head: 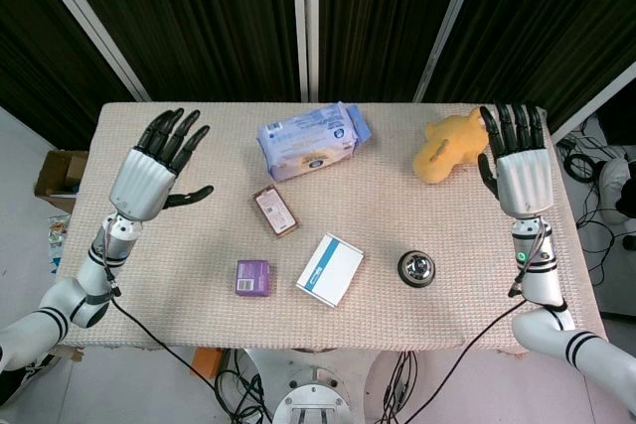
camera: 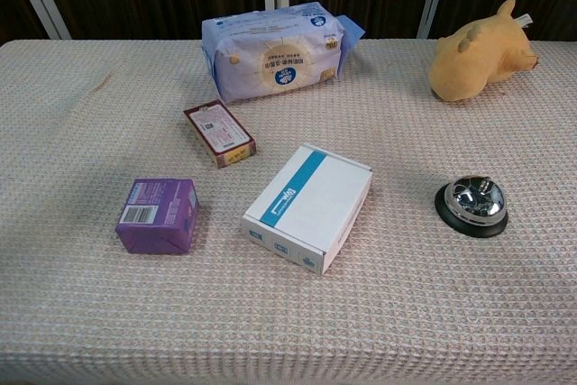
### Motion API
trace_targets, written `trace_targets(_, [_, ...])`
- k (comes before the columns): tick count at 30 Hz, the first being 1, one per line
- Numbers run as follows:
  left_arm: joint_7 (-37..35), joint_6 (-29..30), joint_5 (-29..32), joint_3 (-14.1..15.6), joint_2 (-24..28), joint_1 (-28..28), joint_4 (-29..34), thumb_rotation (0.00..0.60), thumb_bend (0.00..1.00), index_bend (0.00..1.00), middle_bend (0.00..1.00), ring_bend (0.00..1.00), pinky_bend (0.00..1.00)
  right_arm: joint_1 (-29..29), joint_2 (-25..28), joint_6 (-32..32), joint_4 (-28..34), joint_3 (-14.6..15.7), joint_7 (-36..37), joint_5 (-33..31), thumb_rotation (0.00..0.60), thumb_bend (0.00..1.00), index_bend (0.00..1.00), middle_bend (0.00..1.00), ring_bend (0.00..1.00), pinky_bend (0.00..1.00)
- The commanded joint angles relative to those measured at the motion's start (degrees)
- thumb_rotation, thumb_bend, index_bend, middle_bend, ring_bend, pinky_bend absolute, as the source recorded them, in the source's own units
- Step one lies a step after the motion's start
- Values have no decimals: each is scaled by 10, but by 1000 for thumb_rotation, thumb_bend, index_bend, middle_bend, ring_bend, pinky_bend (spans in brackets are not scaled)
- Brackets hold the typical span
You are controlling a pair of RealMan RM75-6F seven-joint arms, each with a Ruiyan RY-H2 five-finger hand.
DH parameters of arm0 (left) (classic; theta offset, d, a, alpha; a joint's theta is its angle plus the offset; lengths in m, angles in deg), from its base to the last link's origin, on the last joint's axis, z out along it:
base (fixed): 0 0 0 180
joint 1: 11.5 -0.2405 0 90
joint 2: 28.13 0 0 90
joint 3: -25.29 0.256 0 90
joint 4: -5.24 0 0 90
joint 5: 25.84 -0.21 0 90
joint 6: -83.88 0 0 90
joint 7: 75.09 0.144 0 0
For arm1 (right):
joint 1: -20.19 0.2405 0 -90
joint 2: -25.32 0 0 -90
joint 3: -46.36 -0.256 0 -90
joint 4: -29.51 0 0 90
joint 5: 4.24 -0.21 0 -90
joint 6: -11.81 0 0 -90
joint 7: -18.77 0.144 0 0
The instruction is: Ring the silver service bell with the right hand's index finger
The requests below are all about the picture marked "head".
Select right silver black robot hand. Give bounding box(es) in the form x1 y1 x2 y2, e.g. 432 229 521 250
476 101 556 220

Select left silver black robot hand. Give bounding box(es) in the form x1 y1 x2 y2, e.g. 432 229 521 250
107 106 216 222

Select black silver call bell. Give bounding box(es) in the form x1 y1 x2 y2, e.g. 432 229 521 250
397 248 437 287

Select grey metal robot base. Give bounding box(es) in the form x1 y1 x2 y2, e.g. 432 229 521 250
242 347 398 424

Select brown cardboard box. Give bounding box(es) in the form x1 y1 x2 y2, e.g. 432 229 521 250
33 149 89 212

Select yellow plush toy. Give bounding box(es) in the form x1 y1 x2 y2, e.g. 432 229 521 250
412 108 493 186

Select white black rounded object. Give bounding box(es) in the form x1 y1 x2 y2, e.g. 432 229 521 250
598 158 636 251

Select beige waffle tablecloth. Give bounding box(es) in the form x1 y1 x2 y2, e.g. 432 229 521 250
54 100 612 360

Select colourful snack packets on floor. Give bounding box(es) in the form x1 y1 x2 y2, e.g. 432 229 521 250
47 213 72 274

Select brown snack bar packet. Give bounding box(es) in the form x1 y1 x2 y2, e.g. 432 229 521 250
250 184 301 239

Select small purple box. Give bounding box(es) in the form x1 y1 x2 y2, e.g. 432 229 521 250
234 258 273 298

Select black pleated partition screen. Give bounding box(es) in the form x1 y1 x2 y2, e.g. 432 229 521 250
24 0 305 103
0 0 150 150
306 0 486 103
436 0 636 142

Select purple wet wipes pack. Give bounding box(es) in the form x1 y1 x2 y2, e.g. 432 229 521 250
255 100 374 183

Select orange object under table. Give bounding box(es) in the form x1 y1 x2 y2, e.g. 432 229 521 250
190 347 225 379

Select white box with blue stripe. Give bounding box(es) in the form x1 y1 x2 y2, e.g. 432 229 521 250
295 232 365 309

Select black floor cable tangle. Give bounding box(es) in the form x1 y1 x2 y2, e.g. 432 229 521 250
556 128 636 271

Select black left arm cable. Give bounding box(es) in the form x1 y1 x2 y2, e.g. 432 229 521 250
102 264 273 424

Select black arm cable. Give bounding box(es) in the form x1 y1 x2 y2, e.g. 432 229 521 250
397 279 528 424
102 264 273 424

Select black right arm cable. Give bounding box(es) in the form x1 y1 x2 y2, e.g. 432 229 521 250
397 279 528 424

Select black cable bundle under table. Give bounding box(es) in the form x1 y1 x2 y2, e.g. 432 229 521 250
376 350 424 424
213 349 273 424

